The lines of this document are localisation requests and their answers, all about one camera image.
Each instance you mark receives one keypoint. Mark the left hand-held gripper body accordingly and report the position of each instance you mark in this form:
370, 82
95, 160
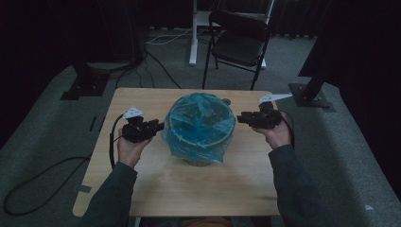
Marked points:
137, 129

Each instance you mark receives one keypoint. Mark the person's right hand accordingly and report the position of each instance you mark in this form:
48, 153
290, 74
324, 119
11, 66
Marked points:
279, 137

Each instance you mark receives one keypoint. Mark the black stand with slanted post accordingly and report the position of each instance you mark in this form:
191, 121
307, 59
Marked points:
310, 97

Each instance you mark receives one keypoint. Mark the blue plastic bag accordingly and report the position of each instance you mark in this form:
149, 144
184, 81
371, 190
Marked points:
198, 126

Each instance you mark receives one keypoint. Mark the black stand with square base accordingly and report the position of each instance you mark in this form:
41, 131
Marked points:
85, 86

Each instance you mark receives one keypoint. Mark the white paper scrap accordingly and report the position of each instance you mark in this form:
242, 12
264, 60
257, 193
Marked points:
369, 207

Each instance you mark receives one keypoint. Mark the person's lap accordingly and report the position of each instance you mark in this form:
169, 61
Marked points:
205, 222

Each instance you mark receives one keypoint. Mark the green ribbed bin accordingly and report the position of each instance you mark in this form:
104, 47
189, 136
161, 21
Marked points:
198, 163

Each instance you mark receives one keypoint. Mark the person's left hand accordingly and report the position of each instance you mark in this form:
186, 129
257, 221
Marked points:
130, 153

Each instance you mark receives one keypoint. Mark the small round grey disc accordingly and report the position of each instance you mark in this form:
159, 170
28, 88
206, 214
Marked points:
227, 101

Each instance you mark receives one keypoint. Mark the grey tape piece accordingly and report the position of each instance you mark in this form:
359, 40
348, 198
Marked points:
84, 188

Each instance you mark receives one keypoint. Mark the black folding chair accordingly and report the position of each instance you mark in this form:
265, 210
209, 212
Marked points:
239, 47

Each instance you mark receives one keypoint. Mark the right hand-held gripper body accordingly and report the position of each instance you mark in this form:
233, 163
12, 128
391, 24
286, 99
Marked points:
266, 118

